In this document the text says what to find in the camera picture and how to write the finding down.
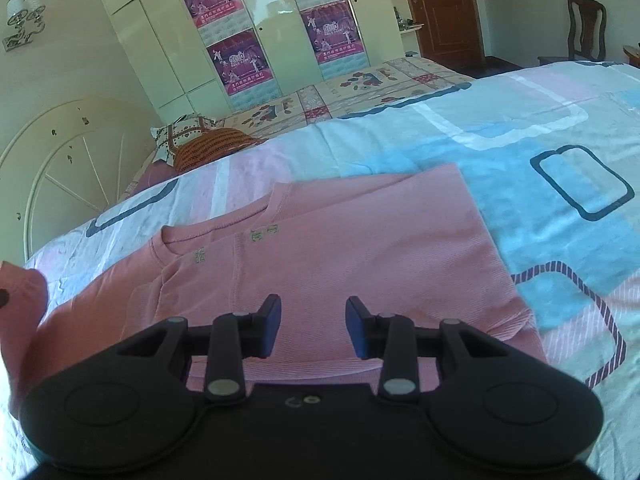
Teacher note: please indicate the brown wooden door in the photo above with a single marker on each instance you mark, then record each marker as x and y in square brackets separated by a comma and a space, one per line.
[445, 10]

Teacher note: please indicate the cream wardrobe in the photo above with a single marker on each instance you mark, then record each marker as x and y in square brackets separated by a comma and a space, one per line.
[160, 35]

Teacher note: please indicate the white corner shelves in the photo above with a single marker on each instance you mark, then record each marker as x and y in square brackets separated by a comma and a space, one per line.
[410, 27]

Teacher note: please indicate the heart patterned pillow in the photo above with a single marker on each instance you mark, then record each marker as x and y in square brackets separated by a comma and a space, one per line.
[172, 132]

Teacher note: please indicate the wooden furniture piece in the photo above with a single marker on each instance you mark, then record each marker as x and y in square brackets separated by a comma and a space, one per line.
[632, 55]

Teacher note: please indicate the pink ribbed shirt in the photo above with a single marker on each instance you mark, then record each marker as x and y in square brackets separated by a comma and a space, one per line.
[350, 240]

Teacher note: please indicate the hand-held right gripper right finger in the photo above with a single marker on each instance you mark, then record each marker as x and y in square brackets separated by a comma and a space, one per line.
[357, 331]

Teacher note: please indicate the white wall lamp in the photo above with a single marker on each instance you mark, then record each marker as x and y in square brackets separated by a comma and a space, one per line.
[22, 15]

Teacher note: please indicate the white round headboard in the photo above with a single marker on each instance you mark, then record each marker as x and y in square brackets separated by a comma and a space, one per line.
[65, 160]

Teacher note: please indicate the dark wooden chair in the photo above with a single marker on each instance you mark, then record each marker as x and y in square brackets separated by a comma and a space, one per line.
[585, 25]

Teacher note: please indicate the pastel patterned bed sheet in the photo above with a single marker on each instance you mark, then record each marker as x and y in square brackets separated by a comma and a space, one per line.
[525, 125]

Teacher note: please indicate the orange brown knit pillow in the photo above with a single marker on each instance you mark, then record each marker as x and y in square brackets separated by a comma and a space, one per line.
[210, 147]

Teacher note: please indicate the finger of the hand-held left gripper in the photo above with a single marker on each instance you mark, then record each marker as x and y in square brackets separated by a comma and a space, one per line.
[3, 298]

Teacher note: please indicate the floral patchwork bed cover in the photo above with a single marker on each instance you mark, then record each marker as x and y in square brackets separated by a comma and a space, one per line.
[350, 85]

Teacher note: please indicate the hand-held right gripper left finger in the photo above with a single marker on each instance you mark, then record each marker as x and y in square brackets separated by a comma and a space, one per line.
[270, 326]

